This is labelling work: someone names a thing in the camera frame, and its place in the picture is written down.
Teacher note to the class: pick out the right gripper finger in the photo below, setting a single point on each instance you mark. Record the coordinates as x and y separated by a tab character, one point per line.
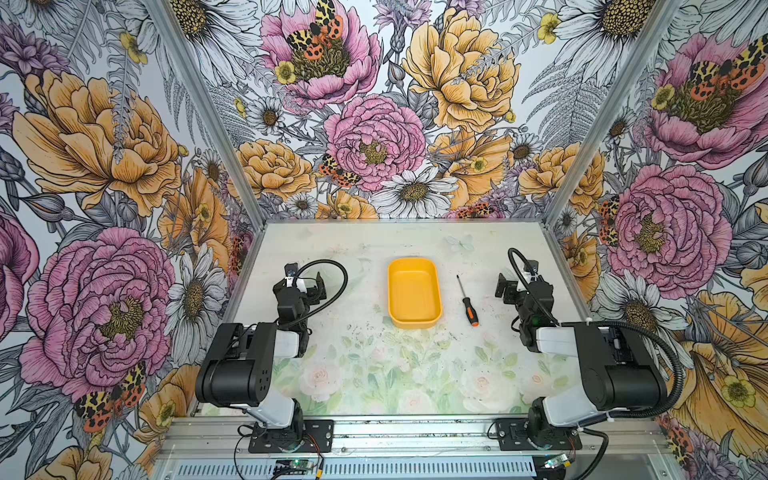
531	269
502	287

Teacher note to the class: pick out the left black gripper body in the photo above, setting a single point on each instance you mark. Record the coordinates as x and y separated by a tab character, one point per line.
311	298

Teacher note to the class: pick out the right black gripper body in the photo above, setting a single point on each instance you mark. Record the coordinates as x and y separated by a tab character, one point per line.
512	296

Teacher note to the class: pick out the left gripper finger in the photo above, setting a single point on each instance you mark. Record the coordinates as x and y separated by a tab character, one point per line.
317	291
291	270

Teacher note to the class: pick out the black orange handled screwdriver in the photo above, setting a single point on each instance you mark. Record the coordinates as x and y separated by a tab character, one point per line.
469	310

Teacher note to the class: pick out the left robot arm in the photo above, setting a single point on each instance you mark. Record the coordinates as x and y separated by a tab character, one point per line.
236	372

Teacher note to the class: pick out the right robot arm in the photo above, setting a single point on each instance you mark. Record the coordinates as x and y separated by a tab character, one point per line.
625	371

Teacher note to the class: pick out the yellow plastic bin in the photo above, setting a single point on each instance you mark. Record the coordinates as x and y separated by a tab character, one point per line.
414	299

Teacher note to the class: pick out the right green circuit board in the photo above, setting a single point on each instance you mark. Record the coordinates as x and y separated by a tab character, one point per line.
555	462

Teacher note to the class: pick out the green circuit board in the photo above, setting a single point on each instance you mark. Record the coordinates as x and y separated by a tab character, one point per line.
555	462
293	467

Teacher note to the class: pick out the left green circuit board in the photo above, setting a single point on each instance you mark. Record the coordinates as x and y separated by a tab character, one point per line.
293	467

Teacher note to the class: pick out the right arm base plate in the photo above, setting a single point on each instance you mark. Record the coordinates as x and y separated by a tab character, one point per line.
519	434

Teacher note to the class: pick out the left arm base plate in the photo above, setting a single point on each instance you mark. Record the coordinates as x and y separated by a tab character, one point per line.
307	436

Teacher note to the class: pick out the aluminium front rail frame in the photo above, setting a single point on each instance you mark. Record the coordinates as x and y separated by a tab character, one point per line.
416	447

